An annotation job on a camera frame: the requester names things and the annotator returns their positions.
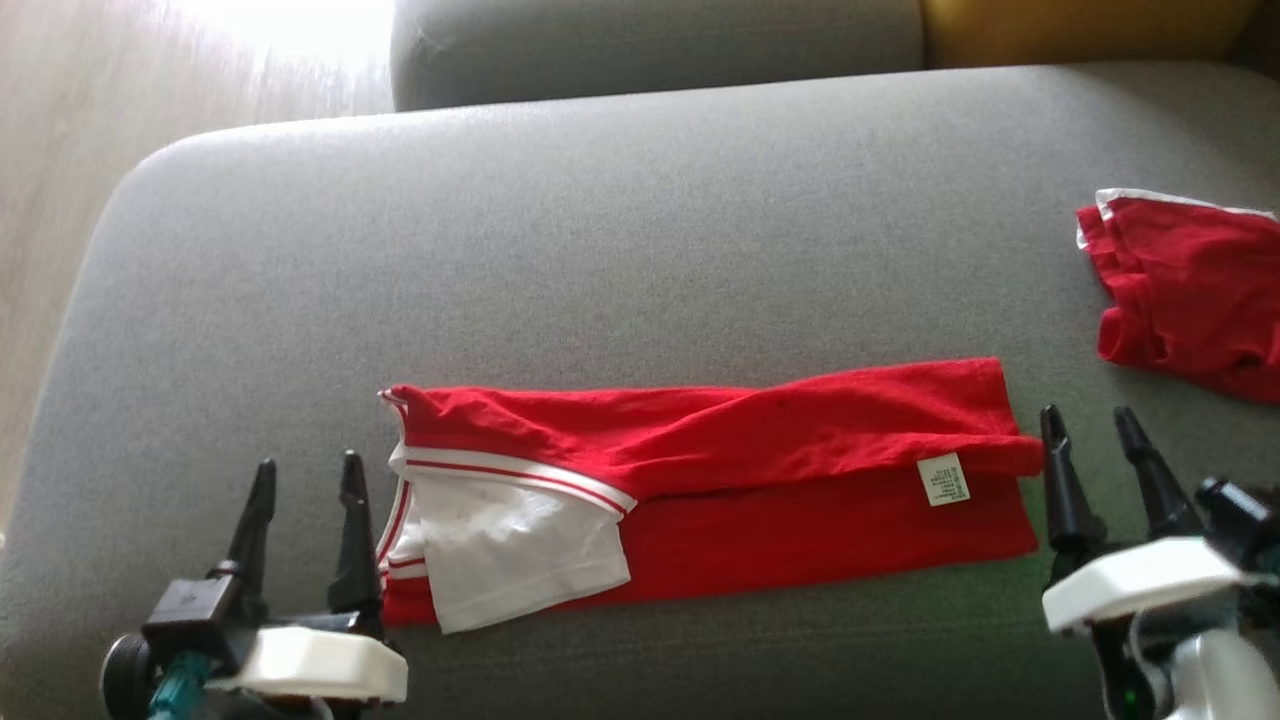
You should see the grey sofa chaise seat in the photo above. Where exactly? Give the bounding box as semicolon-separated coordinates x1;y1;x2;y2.
0;60;1280;720

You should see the red folded garment white trim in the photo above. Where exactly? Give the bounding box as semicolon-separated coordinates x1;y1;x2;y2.
1074;187;1280;407

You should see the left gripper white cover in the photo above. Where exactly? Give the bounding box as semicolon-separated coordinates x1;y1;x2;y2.
205;449;410;706

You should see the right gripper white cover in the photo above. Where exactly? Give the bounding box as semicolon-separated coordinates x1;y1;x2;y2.
1038;404;1253;637

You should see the large yellow sofa backrest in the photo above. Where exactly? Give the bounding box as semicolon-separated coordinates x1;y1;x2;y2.
919;0;1263;71

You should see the red basketball jersey number 23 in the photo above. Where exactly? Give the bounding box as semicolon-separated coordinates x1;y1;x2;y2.
375;356;1047;637

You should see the teal left camera cable connector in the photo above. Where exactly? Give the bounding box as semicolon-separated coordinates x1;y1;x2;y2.
147;650;214;720

